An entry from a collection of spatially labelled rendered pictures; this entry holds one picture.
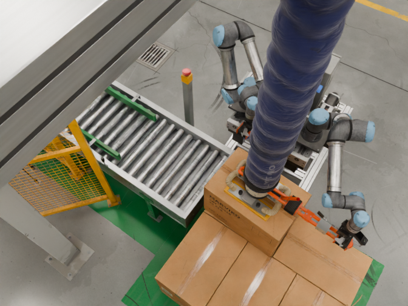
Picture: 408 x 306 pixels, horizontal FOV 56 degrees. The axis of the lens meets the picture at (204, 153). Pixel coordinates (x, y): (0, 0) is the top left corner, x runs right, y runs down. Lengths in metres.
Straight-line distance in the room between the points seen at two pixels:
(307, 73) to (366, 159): 2.68
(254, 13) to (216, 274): 3.34
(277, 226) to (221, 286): 0.61
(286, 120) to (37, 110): 1.36
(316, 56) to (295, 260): 1.82
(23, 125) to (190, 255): 2.51
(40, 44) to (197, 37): 4.39
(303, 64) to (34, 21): 1.11
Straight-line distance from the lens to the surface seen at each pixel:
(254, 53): 2.47
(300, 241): 2.95
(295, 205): 2.43
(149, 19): 0.46
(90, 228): 3.61
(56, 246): 3.17
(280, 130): 1.74
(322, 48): 1.37
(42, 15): 0.40
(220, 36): 2.42
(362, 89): 4.56
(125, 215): 3.57
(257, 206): 2.50
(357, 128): 2.20
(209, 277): 2.80
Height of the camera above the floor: 3.29
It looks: 61 degrees down
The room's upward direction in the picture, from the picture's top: straight up
